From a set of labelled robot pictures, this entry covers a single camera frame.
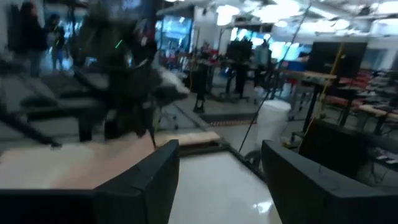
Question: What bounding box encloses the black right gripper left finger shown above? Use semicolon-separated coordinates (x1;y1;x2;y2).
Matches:
0;139;180;224

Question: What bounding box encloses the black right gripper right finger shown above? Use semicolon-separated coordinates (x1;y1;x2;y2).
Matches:
261;139;398;224

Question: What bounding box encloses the light wooden shelf board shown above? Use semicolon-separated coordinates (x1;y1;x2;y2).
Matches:
0;130;221;190

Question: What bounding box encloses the large black box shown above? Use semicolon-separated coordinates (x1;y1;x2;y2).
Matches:
297;119;398;180

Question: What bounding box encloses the white cylindrical bin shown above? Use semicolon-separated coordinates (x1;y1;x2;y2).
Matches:
254;99;292;150

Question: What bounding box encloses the wooden top work table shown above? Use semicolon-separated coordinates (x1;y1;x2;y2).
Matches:
279;68;339;133
356;104;398;136

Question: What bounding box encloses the black yellow floor mat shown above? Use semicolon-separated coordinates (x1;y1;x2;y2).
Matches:
198;112;258;128

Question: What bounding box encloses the black tripod stand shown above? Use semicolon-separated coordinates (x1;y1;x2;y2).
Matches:
192;42;213;113

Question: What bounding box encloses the black monitor screen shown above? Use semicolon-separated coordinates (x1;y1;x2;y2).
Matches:
307;41;368;79

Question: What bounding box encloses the person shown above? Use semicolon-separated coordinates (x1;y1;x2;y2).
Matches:
252;39;273;88
45;14;67;72

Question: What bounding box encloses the yellow cable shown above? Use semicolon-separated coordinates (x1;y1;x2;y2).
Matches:
297;42;345;149

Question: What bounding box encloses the thin black cable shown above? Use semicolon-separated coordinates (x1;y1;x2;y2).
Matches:
238;0;313;154

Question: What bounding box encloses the black slanted frame bar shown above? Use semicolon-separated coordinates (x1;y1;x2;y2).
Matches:
0;107;62;147

